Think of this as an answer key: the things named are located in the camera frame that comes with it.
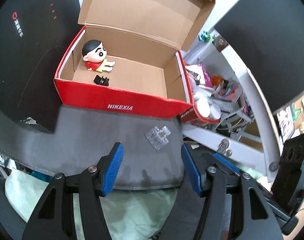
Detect large black cardboard box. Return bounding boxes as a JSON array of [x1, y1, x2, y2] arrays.
[[0, 0, 85, 134]]

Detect cartoon boy figurine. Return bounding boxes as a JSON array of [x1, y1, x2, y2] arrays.
[[82, 39, 116, 72]]

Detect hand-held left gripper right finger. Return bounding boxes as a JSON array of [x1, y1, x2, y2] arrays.
[[164, 143, 284, 240]]

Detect red round tin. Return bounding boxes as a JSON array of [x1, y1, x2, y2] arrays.
[[179, 96, 222, 128]]

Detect pile of small colourful packets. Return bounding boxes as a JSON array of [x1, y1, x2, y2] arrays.
[[211, 74, 255, 135]]

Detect red cardboard shoebox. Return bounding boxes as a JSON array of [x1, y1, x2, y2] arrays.
[[54, 0, 216, 119]]

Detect cartoon sticker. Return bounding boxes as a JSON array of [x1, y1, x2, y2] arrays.
[[217, 139, 232, 155]]

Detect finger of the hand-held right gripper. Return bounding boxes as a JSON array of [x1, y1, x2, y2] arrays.
[[201, 152, 242, 178]]

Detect black monitor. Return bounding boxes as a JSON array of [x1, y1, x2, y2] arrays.
[[213, 0, 304, 113]]

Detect green fleece blanket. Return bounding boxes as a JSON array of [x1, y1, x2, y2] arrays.
[[4, 169, 180, 240]]

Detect white round lids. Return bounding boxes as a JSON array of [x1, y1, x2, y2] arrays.
[[195, 97, 221, 119]]

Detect small black plastic holder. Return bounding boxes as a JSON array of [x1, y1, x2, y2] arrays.
[[93, 75, 110, 86]]

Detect white shelf frame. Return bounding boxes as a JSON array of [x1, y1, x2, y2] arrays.
[[182, 30, 285, 183]]

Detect pink packet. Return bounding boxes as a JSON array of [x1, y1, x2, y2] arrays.
[[186, 64, 212, 87]]

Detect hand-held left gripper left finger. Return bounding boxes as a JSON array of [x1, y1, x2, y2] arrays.
[[21, 142, 124, 240]]

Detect small framed card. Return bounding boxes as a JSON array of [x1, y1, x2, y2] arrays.
[[212, 35, 229, 53]]

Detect grey chair armrest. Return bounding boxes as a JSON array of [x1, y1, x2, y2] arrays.
[[0, 177, 30, 233]]

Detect grey leather desk mat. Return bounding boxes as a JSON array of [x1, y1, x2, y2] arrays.
[[0, 102, 186, 189]]

